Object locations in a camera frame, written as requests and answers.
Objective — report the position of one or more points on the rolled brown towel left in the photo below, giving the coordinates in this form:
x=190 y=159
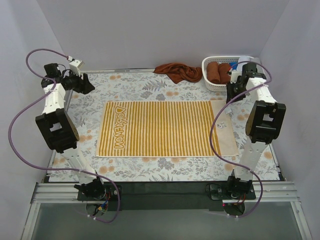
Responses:
x=213 y=75

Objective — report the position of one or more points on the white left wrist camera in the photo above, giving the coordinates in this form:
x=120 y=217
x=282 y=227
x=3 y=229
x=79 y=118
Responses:
x=75 y=65

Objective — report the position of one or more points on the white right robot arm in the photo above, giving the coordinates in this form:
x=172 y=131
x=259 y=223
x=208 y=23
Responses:
x=262 y=127

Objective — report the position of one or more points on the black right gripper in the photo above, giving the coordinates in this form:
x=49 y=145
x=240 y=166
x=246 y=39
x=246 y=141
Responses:
x=233 y=89

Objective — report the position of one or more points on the yellow striped towel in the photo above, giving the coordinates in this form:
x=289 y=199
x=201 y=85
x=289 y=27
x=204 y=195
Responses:
x=165 y=129

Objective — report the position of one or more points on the rolled brown towel right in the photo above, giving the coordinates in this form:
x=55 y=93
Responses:
x=223 y=69

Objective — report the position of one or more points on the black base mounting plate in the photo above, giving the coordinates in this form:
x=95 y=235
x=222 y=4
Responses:
x=102 y=198

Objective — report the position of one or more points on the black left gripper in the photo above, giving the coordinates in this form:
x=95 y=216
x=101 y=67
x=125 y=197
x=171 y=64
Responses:
x=83 y=83

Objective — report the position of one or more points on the aluminium frame rail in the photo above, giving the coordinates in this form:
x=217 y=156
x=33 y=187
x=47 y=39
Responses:
x=273 y=191

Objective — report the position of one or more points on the rolled light blue towel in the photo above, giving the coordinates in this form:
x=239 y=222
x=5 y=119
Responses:
x=244 y=59

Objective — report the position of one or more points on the floral patterned table mat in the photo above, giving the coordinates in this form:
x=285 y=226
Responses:
x=86 y=113

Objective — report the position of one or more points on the rolled brown towel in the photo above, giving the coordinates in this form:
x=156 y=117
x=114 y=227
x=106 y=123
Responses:
x=223 y=69
x=213 y=75

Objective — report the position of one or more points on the white plastic basket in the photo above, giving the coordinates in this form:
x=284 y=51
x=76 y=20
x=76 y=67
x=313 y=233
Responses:
x=219 y=59

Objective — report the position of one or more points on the crumpled brown towel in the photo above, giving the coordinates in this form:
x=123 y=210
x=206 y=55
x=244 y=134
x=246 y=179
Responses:
x=179 y=72

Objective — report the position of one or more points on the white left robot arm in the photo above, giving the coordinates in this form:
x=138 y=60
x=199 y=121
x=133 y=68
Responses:
x=58 y=130

